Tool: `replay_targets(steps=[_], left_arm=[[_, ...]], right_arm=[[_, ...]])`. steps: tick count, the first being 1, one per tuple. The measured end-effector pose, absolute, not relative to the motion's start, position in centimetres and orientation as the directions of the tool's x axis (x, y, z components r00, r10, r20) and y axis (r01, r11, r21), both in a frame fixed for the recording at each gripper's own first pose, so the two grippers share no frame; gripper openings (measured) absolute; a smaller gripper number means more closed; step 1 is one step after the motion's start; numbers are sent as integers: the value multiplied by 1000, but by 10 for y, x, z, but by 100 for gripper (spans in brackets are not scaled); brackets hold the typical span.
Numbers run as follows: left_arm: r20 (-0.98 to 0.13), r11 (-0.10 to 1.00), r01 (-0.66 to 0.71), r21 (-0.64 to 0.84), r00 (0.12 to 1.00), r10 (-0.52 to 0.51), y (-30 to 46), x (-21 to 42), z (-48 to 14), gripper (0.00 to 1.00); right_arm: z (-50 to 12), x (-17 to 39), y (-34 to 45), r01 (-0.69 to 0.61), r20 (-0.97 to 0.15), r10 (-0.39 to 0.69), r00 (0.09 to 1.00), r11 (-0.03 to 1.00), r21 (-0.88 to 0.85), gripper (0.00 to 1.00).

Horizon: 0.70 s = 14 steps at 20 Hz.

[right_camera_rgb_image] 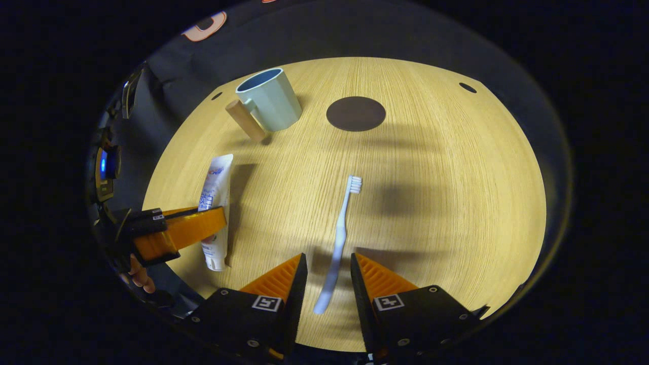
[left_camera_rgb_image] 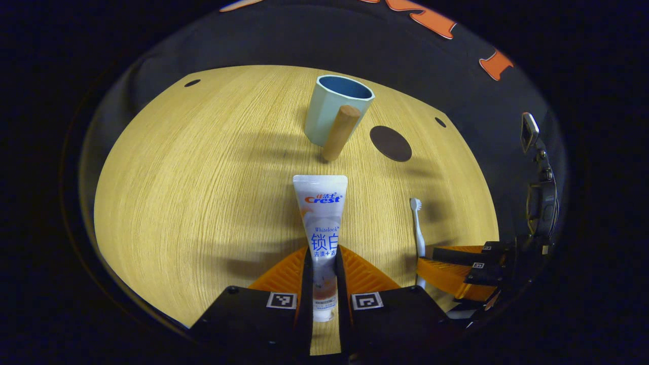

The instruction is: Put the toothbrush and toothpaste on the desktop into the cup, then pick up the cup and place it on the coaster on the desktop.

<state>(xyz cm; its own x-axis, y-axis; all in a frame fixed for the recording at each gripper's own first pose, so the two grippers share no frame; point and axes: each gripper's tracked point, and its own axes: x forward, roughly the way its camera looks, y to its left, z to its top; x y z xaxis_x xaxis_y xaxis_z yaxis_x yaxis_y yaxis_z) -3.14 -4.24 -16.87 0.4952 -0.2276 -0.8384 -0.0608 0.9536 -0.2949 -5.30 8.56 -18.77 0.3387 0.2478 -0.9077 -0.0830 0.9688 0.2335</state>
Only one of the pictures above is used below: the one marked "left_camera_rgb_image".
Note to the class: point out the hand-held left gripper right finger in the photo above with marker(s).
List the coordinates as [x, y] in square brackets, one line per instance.
[343, 314]

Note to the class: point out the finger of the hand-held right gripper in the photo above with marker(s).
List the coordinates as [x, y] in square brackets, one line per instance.
[466, 255]
[446, 279]

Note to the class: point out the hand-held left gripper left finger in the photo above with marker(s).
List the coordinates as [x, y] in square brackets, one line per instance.
[305, 314]

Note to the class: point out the white toothbrush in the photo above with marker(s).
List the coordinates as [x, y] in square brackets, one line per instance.
[418, 228]

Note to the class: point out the white toothpaste tube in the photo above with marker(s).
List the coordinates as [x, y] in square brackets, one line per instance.
[320, 213]

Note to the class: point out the dark brown round coaster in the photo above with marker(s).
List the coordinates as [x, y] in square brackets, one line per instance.
[390, 143]

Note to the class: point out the black backdrop cloth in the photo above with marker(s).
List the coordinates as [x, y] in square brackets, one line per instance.
[431, 76]

